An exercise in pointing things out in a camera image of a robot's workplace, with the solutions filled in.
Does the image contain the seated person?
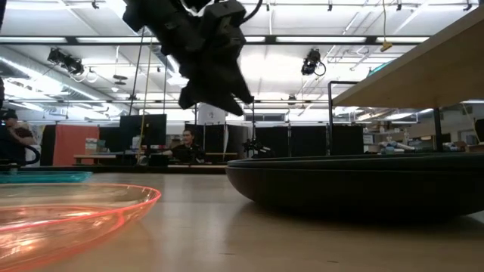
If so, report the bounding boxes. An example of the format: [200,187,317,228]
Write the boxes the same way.
[162,128,208,164]

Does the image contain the person with cap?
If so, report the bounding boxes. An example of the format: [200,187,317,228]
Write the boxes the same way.
[0,109,41,167]

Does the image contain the orange partition panel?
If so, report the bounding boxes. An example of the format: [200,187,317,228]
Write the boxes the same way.
[52,124,101,167]

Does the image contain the yellow hanging cord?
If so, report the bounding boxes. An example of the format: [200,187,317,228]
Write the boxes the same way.
[380,0,393,53]

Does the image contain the orange translucent plate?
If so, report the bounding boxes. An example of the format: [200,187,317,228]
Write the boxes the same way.
[0,183,163,272]

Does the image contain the black tripod device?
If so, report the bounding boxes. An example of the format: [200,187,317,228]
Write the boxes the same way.
[241,138,275,159]

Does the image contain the black partition panels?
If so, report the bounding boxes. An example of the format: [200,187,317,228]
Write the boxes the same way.
[184,123,365,158]

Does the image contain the wooden background table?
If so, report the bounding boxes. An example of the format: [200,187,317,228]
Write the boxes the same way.
[73,152,239,167]

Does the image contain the wooden board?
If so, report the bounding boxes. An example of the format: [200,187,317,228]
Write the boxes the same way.
[327,17,484,156]

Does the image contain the silver ceiling duct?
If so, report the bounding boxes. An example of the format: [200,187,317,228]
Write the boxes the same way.
[0,45,132,114]

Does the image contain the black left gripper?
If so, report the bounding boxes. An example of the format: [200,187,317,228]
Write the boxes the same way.
[160,0,256,117]

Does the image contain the teal translucent plate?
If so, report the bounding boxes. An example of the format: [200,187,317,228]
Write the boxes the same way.
[0,171,94,185]
[367,60,396,78]

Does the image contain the large dark grey plate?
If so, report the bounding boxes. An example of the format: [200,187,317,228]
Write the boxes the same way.
[225,152,484,218]

